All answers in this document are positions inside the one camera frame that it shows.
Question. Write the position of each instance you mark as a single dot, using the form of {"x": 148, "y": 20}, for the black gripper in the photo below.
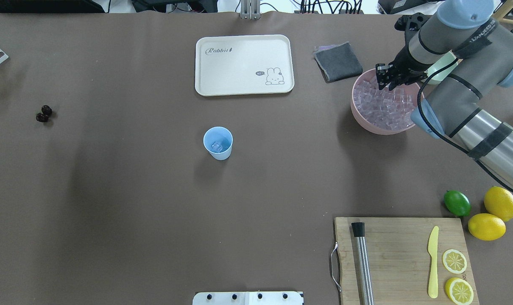
{"x": 402, "y": 60}

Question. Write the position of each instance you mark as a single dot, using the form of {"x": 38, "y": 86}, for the clear ice cube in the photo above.
{"x": 217, "y": 147}

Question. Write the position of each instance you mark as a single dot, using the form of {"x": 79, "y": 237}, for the dark red cherries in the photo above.
{"x": 45, "y": 114}

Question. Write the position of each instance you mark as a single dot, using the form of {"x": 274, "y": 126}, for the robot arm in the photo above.
{"x": 484, "y": 52}

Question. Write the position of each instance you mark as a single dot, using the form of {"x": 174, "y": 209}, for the pink bowl of ice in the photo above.
{"x": 381, "y": 111}

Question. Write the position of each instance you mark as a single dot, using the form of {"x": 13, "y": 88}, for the light blue plastic cup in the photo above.
{"x": 219, "y": 134}

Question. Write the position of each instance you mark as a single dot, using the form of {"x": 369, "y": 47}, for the grey folded cloth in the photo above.
{"x": 337, "y": 62}

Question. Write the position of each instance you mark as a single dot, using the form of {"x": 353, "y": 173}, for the green lime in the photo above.
{"x": 457, "y": 203}

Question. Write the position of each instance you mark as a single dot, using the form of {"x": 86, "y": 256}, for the cream rabbit tray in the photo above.
{"x": 243, "y": 65}

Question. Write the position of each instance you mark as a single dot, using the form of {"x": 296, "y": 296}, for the whole yellow lemon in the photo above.
{"x": 499, "y": 202}
{"x": 486, "y": 227}

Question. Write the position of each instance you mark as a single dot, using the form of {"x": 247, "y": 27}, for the yellow plastic knife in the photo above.
{"x": 432, "y": 248}

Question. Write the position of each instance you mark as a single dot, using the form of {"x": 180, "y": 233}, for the bamboo cutting board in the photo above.
{"x": 399, "y": 262}

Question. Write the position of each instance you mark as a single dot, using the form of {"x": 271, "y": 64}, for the lemon slice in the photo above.
{"x": 459, "y": 291}
{"x": 454, "y": 261}

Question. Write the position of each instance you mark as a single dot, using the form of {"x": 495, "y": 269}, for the aluminium frame post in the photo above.
{"x": 250, "y": 9}

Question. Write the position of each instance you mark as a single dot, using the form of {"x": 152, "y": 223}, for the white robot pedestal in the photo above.
{"x": 249, "y": 298}

